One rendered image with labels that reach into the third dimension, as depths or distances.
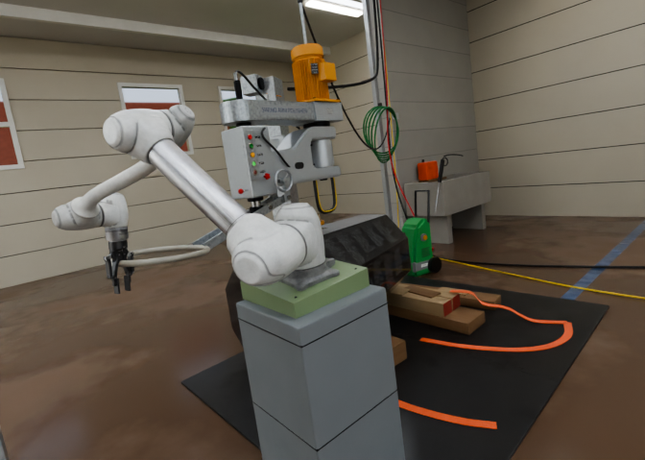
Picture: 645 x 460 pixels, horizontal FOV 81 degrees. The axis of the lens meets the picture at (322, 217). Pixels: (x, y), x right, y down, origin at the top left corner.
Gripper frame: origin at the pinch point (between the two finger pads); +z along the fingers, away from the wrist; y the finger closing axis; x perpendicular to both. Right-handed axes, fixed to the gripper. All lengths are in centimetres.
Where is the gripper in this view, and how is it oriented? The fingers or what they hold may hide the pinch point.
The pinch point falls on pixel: (122, 284)
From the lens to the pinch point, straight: 194.3
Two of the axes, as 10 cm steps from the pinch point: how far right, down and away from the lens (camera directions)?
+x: -9.0, 0.2, 4.4
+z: 0.6, 10.0, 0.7
